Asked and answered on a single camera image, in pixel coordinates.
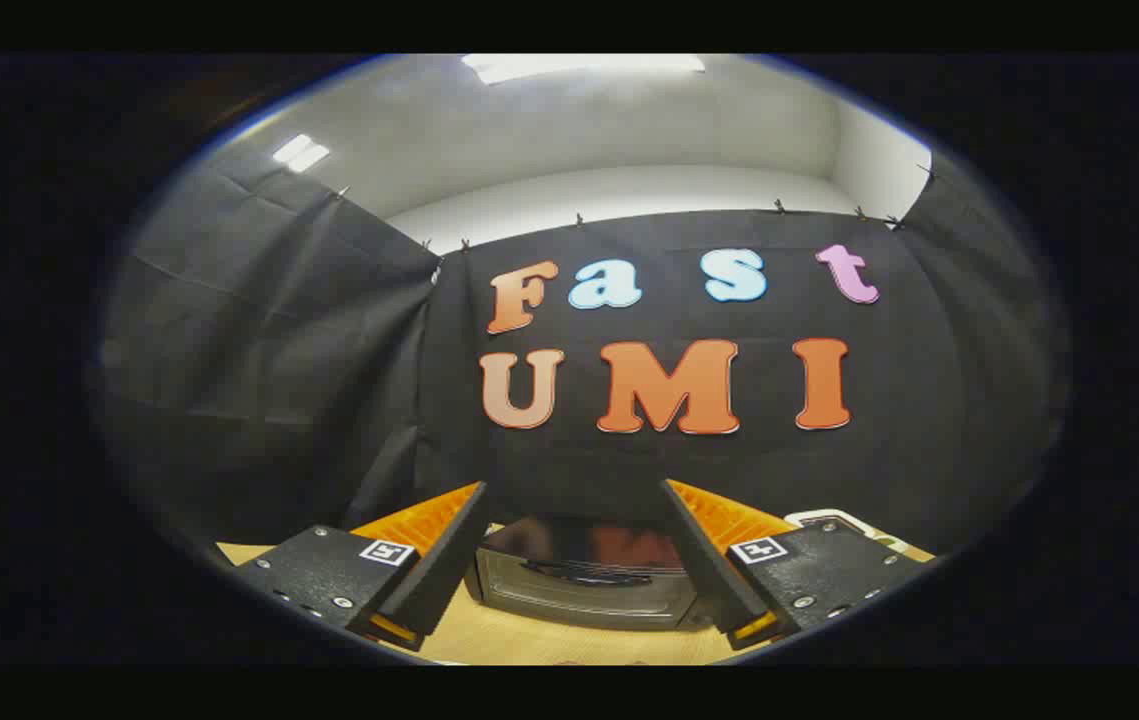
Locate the small ceiling light panel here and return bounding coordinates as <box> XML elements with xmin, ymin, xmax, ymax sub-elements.
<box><xmin>272</xmin><ymin>134</ymin><xmax>331</xmax><ymax>174</ymax></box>

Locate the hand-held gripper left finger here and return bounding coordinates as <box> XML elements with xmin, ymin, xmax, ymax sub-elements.
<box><xmin>234</xmin><ymin>480</ymin><xmax>490</xmax><ymax>653</ymax></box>

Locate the large ceiling light panel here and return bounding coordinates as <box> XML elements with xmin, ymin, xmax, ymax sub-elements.
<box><xmin>461</xmin><ymin>54</ymin><xmax>706</xmax><ymax>86</ymax></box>

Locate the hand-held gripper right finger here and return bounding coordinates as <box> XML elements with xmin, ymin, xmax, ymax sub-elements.
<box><xmin>659</xmin><ymin>478</ymin><xmax>930</xmax><ymax>651</ymax></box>

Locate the black toaster oven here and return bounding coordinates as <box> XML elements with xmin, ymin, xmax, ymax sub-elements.
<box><xmin>464</xmin><ymin>515</ymin><xmax>720</xmax><ymax>633</ymax></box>

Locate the white pop-up toaster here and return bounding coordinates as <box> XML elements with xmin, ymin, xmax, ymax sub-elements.
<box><xmin>784</xmin><ymin>507</ymin><xmax>915</xmax><ymax>556</ymax></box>

